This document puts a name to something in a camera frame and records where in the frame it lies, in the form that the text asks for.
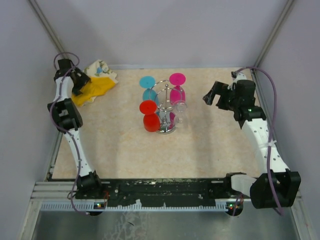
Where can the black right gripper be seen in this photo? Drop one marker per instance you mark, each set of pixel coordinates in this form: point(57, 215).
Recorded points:
point(218, 88)

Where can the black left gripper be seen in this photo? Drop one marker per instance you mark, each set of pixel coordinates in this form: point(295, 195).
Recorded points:
point(84, 79)

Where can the pink plastic wine glass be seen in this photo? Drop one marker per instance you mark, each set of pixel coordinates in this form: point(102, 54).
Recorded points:
point(177, 94)

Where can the clear wine glass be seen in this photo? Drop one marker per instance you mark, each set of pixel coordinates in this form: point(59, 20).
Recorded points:
point(180, 111)

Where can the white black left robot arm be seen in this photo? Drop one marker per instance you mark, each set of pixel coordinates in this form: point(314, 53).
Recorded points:
point(68, 121)

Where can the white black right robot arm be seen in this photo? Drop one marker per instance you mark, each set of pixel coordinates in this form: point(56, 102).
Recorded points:
point(277, 186)

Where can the chrome wine glass rack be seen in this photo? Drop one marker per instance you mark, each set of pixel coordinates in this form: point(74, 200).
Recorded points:
point(165, 110)

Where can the blue plastic wine glass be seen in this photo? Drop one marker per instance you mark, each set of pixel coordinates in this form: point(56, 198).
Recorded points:
point(148, 82)

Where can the red plastic wine glass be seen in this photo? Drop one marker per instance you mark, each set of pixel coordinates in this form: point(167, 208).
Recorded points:
point(151, 120)

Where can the yellow floral cloth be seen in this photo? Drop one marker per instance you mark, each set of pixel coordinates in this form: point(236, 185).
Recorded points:
point(102, 79)

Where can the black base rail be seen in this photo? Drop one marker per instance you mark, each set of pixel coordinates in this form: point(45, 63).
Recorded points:
point(159, 192)

